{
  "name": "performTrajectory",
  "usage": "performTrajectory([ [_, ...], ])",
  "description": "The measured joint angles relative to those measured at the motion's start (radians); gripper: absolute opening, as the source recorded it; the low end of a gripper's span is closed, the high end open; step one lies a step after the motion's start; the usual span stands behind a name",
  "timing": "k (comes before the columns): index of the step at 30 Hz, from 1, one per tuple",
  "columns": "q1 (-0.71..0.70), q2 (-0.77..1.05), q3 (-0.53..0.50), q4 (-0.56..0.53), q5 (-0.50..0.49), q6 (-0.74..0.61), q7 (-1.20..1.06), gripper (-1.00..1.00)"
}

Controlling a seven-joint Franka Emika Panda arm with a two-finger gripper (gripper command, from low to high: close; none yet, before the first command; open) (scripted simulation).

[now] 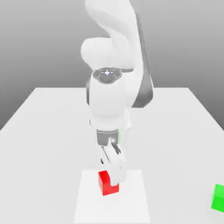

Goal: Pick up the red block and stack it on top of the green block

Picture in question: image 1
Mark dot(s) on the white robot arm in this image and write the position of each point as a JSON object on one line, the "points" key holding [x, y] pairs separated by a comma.
{"points": [[108, 98]]}

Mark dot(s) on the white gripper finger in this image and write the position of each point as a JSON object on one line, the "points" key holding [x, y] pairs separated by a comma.
{"points": [[114, 182]]}

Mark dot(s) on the small green cube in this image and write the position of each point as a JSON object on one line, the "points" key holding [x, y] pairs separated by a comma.
{"points": [[218, 199]]}

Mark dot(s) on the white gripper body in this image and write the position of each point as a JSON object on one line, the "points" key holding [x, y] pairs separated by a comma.
{"points": [[113, 161]]}

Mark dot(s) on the small red cube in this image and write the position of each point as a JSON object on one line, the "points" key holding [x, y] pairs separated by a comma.
{"points": [[105, 185]]}

